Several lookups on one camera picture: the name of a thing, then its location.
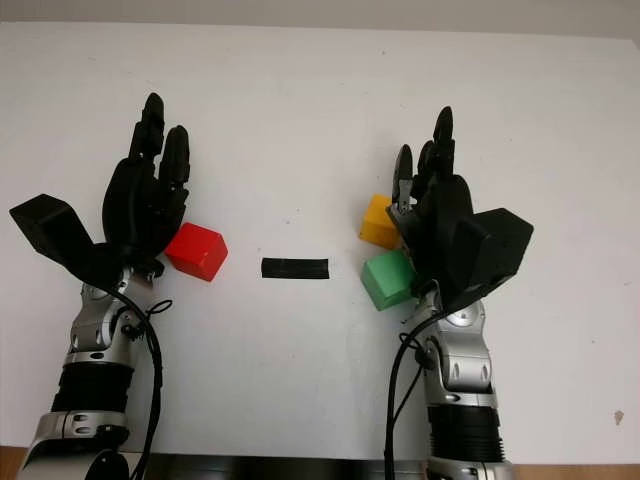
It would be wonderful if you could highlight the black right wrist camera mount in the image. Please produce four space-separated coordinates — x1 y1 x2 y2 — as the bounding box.
444 207 535 314

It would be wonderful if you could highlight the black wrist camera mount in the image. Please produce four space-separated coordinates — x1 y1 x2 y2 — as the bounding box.
444 207 535 314
8 193 126 292

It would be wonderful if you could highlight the yellow wooden cube block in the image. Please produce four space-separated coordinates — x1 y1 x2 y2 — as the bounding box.
359 193 404 250

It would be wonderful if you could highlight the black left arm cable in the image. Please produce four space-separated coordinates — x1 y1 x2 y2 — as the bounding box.
113 279 174 480

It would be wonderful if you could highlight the black tape strip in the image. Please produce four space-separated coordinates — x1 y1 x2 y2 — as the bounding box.
260 256 331 281

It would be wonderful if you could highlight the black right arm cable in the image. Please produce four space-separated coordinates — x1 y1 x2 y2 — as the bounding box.
383 279 442 480

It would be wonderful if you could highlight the red wooden cube block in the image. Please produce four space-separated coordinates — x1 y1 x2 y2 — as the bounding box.
164 222 229 283

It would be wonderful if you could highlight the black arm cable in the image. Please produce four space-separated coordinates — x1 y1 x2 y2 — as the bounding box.
113 279 174 480
383 279 442 480

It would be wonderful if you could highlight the dark robot torso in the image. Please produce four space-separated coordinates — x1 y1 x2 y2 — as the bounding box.
132 453 432 480

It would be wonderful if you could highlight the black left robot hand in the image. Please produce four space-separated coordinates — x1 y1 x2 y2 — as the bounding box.
101 92 194 274

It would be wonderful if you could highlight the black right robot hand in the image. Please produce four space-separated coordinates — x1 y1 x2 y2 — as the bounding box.
388 105 476 309

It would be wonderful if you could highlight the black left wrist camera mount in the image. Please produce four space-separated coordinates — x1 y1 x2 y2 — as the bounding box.
8 193 126 292

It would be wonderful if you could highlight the green wooden cube block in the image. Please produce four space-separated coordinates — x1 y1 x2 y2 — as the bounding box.
360 249 419 312

